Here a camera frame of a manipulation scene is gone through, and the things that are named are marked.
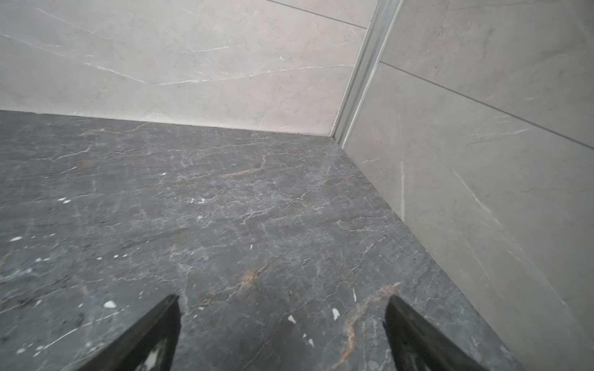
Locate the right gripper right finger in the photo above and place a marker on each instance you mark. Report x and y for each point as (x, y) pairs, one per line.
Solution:
(416, 344)

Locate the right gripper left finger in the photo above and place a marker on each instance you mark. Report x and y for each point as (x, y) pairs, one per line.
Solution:
(150, 344)

